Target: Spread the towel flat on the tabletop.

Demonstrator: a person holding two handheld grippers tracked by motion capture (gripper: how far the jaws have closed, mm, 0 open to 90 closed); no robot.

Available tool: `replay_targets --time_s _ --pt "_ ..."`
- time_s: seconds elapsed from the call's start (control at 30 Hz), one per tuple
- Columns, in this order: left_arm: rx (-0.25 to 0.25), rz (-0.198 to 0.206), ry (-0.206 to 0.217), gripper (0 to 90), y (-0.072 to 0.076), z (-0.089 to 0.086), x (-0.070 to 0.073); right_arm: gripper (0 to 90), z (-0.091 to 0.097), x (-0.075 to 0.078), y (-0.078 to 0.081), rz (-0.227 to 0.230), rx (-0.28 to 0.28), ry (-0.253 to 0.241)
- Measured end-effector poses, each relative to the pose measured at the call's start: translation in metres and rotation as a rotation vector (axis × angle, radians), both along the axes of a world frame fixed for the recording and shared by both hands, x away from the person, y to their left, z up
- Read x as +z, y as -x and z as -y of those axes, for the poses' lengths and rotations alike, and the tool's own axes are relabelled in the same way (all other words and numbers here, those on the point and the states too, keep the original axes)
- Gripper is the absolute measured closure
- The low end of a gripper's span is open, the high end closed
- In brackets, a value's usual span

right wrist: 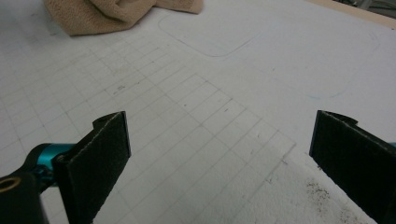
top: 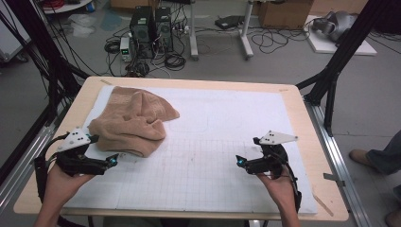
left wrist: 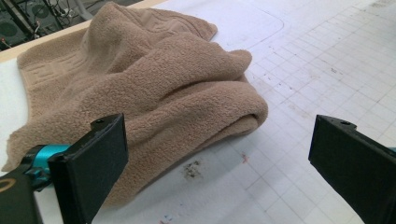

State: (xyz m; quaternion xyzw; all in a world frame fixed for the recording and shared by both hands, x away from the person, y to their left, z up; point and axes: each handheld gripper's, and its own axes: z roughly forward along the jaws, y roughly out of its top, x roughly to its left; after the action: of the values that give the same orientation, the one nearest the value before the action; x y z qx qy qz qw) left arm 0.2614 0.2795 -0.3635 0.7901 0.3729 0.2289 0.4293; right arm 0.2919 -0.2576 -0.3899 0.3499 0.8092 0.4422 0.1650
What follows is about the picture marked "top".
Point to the flat black box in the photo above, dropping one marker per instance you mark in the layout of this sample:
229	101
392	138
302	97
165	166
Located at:
228	22

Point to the grey metal bracket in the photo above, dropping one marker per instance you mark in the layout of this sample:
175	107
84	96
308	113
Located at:
334	178

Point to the clear plastic sheet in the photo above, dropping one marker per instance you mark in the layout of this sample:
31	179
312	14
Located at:
82	25

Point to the black metal frame strut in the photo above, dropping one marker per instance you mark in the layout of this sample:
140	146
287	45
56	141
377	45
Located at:
342	56
41	47

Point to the white desk frame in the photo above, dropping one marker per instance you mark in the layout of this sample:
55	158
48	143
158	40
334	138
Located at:
193	38

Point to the thin wooden stick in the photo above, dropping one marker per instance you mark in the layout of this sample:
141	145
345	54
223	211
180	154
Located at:
323	205

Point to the aluminium rail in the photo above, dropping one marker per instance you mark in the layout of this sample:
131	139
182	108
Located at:
22	164
334	151

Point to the large black computer tower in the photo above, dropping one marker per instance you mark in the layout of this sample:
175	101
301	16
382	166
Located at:
142	28

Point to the brown cardboard box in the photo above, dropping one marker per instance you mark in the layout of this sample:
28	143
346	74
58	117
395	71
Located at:
283	14

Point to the slim black computer tower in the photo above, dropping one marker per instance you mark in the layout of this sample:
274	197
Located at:
164	28

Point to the round white table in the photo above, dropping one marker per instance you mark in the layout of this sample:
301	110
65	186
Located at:
67	8

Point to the white foam mat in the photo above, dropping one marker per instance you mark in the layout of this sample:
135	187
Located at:
205	157

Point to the white floor board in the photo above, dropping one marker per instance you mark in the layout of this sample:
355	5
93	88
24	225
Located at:
321	45

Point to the grey bag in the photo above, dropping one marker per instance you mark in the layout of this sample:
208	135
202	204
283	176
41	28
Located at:
339	23

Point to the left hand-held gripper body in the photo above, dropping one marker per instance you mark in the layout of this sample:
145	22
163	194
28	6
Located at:
74	141

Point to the person's left hand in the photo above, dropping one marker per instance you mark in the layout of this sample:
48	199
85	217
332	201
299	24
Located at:
61	186

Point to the person's right hand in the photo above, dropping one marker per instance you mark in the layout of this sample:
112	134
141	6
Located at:
282	190

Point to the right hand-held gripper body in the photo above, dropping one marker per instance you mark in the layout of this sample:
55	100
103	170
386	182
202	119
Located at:
274	157

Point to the grey power supply unit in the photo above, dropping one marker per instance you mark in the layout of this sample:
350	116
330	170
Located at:
125	48

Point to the beige towel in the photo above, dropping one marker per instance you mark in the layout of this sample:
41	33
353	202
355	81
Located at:
132	123

